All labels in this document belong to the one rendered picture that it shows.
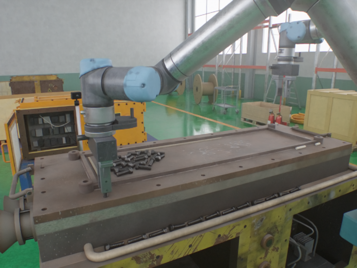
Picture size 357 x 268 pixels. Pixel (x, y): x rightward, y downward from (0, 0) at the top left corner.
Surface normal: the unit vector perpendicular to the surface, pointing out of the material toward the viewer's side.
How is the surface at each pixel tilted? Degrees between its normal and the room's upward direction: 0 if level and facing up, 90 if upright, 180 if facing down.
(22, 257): 0
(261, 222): 90
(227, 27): 107
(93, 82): 85
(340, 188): 90
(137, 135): 90
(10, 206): 50
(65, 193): 0
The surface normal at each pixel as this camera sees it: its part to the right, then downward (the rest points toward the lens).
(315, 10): -0.83, 0.53
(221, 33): -0.22, 0.52
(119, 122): 0.46, 0.23
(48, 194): 0.00, -0.97
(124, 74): -0.36, -0.37
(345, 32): -0.69, 0.42
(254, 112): -0.89, 0.12
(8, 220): 0.68, -0.64
